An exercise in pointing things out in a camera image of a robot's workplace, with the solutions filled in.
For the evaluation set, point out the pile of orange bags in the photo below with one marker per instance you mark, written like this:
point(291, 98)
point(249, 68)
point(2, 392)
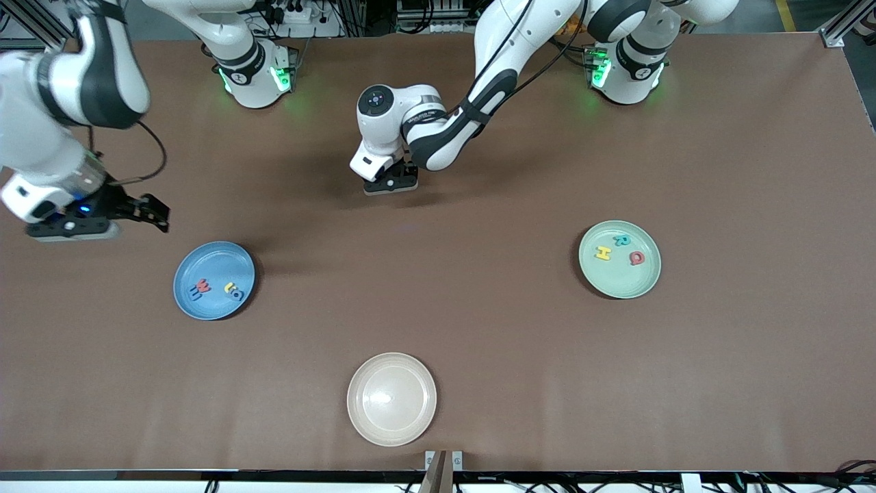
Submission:
point(565, 29)

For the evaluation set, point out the beige plate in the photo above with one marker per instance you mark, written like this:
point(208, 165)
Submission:
point(391, 399)

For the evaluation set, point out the aluminium frame profile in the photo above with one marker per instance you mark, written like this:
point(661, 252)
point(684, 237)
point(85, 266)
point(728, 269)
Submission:
point(831, 38)
point(51, 44)

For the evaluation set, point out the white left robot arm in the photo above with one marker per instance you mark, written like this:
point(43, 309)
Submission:
point(493, 75)

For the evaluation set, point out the blue foam letter g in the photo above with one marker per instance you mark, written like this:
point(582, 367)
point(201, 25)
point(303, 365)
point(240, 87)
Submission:
point(236, 295)

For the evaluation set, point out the white socket strip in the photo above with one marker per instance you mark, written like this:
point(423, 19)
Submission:
point(438, 27)

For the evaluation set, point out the red foam letter Q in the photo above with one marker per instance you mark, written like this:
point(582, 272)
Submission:
point(637, 257)

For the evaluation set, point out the blue plate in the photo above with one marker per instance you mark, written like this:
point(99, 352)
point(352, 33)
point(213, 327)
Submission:
point(212, 263)

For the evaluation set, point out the yellow foam letter H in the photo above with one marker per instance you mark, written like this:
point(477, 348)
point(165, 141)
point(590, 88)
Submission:
point(603, 253)

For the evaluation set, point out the teal foam letter R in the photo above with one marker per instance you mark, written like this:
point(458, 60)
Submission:
point(622, 240)

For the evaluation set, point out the white power strip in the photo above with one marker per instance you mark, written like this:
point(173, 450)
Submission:
point(298, 14)

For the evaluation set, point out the brown paper table cover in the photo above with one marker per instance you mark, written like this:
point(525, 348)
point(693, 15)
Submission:
point(479, 329)

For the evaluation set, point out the green plate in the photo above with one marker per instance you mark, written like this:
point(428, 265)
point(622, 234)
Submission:
point(616, 281)

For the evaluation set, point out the metal bracket with post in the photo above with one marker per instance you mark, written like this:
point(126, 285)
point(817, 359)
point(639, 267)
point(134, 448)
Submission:
point(443, 469)

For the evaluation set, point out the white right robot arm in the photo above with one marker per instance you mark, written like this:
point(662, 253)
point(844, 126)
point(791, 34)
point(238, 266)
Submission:
point(82, 82)

